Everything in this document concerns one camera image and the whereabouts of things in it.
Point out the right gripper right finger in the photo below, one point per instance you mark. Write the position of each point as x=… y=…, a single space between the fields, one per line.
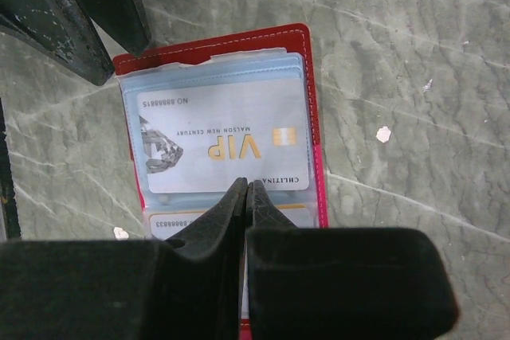
x=347 y=283

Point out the aluminium mounting rail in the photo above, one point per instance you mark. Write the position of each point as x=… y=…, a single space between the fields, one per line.
x=10 y=228

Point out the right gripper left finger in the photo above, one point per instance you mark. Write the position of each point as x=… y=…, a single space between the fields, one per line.
x=119 y=284

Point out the white magnetic stripe card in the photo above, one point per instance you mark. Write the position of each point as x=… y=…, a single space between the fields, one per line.
x=198 y=140

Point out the red leather card holder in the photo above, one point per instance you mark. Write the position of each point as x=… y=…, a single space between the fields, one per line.
x=279 y=52

